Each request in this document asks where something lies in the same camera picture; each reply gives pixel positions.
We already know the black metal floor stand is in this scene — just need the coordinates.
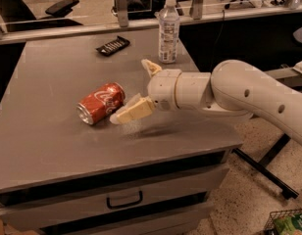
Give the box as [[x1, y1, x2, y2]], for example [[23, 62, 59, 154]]
[[232, 132, 301, 201]]

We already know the grey lower drawer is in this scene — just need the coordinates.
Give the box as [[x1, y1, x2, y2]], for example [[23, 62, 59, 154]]
[[58, 197, 214, 235]]

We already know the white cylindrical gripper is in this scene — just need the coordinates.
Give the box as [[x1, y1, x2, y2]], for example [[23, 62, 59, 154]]
[[110, 59, 181, 124]]

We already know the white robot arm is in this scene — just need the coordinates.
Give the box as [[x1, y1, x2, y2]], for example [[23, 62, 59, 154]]
[[110, 59, 302, 146]]

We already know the green snack bag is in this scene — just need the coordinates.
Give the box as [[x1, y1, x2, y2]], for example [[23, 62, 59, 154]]
[[274, 213, 302, 235]]

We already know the grey drawer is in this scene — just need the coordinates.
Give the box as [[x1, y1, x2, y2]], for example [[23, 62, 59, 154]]
[[58, 197, 214, 235], [0, 164, 228, 230]]

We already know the clear plastic water bottle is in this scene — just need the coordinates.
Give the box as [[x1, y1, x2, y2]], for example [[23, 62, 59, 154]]
[[158, 0, 179, 64]]

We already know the red coke can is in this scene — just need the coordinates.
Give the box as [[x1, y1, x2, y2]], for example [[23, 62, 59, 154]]
[[76, 82, 126, 125]]

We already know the grey upper drawer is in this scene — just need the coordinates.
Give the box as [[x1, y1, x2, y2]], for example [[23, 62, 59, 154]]
[[0, 164, 228, 230]]

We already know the grey metal rail post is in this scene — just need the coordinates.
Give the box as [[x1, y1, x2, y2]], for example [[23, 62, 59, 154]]
[[189, 0, 203, 20], [115, 0, 128, 27]]

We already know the black office chair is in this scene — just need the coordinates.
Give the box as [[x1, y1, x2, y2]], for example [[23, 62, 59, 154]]
[[0, 0, 79, 32]]

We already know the wire basket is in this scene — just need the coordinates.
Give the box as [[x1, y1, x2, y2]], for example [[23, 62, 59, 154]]
[[264, 209, 302, 235]]

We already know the black drawer handle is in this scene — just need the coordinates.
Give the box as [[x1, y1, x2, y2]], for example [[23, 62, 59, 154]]
[[106, 190, 143, 210]]

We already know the black snack bar wrapper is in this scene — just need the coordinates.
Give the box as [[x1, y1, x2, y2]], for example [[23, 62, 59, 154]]
[[97, 36, 130, 57]]

